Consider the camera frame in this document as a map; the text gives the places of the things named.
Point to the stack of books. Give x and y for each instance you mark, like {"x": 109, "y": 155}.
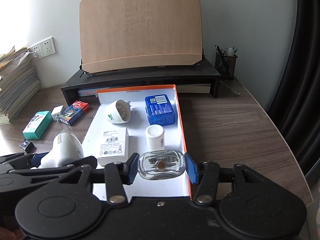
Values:
{"x": 17, "y": 92}

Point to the black plug adapter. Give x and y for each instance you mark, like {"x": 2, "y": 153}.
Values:
{"x": 26, "y": 145}

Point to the white charger plug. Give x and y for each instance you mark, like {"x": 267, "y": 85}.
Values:
{"x": 57, "y": 112}

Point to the black mesh pen holder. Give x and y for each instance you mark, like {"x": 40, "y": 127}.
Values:
{"x": 226, "y": 66}

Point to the blue playing card box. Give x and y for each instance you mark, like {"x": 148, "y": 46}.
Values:
{"x": 73, "y": 112}

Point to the blue plastic box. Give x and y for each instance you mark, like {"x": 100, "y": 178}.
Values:
{"x": 160, "y": 110}

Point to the white pill bottle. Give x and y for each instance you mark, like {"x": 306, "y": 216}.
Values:
{"x": 155, "y": 137}

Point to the orange and white box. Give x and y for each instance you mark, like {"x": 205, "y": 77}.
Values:
{"x": 137, "y": 130}

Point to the black curtain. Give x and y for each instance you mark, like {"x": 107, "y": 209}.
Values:
{"x": 300, "y": 80}

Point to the white wall socket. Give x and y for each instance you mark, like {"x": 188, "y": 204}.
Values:
{"x": 48, "y": 46}
{"x": 35, "y": 50}

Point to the white plug-in mosquito heater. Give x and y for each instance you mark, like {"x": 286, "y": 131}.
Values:
{"x": 62, "y": 147}

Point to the pale thick book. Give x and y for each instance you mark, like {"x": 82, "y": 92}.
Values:
{"x": 195, "y": 88}

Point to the green and white carton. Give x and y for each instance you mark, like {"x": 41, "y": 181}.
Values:
{"x": 37, "y": 125}

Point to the clear plastic bag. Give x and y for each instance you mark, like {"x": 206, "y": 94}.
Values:
{"x": 21, "y": 58}

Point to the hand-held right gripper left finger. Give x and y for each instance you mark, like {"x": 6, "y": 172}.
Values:
{"x": 132, "y": 167}

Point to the clear glass bottle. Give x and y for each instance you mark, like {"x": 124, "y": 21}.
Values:
{"x": 150, "y": 167}

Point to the wooden book stand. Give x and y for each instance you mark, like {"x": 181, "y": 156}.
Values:
{"x": 140, "y": 25}

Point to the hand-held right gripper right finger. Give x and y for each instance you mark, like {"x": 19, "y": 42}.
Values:
{"x": 192, "y": 168}

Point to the black monitor riser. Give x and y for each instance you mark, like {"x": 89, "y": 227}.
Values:
{"x": 150, "y": 76}

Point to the black pen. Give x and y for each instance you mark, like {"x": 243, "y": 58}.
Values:
{"x": 218, "y": 50}

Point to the white adapter carton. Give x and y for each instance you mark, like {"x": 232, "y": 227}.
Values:
{"x": 112, "y": 142}

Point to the white cup with green logo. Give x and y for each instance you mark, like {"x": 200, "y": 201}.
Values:
{"x": 115, "y": 112}

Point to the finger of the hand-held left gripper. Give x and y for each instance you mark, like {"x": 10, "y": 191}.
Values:
{"x": 80, "y": 162}
{"x": 36, "y": 158}

